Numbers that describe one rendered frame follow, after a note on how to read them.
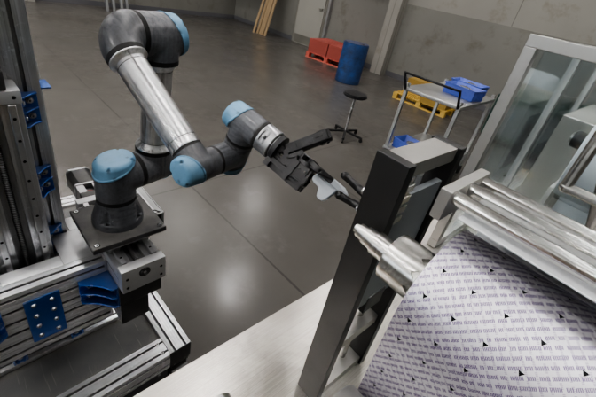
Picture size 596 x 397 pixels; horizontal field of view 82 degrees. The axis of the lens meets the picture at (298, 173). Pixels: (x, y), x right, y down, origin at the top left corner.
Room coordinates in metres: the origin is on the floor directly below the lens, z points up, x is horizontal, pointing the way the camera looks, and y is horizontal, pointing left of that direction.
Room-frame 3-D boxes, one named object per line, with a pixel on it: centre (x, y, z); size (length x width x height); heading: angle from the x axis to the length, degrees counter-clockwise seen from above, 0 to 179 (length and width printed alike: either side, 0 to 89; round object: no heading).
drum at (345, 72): (7.13, -0.57, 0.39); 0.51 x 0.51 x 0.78
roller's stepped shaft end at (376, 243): (0.35, -0.11, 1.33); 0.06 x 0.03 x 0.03; 47
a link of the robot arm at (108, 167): (0.86, 0.55, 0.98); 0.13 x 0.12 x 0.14; 152
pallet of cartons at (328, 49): (8.83, -0.27, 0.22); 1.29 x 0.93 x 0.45; 50
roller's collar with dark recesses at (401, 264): (0.31, -0.16, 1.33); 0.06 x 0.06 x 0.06; 47
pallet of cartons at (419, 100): (6.57, -2.08, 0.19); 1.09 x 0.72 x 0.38; 53
